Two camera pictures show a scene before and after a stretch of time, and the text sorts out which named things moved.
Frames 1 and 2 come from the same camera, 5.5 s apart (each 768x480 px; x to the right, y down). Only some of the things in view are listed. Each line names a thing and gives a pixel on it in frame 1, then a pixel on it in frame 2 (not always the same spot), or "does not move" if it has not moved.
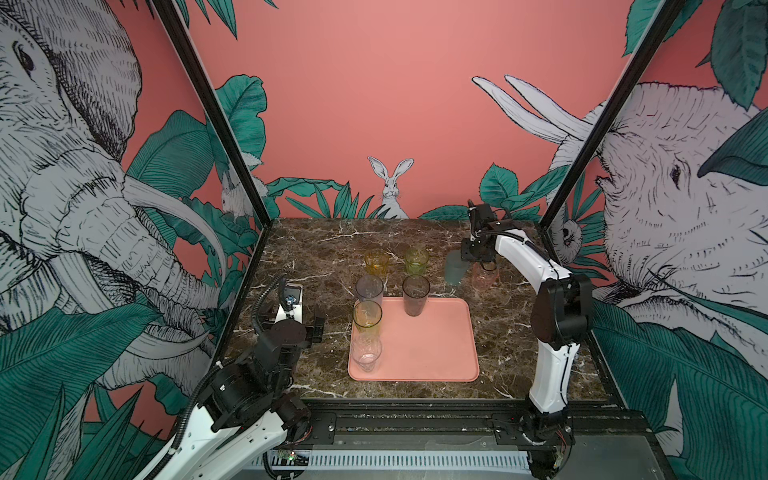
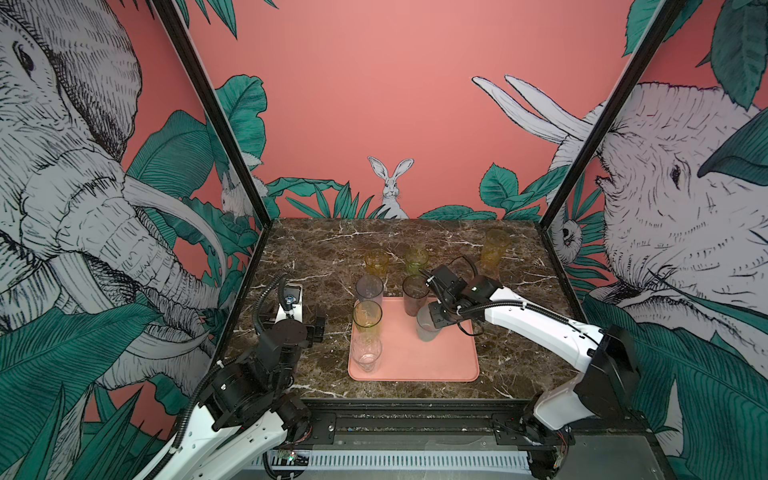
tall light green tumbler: [367, 315] does not move
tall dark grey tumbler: [415, 290] does not move
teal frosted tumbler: [455, 266] to [426, 328]
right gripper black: [466, 251] to [434, 307]
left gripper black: [315, 332] does not move
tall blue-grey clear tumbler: [369, 287] does not move
